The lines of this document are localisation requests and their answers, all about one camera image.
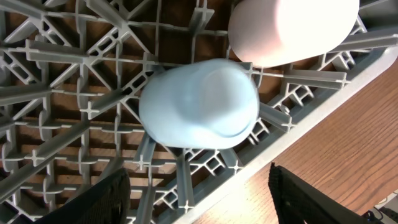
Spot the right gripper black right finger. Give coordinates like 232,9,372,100
268,163,370,224

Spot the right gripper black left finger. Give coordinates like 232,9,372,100
35,168,130,224

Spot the small blue cup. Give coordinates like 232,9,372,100
139,58,259,149

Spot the pink white cup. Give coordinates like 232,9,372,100
228,0,359,68

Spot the grey dishwasher rack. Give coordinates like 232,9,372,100
1,0,397,223

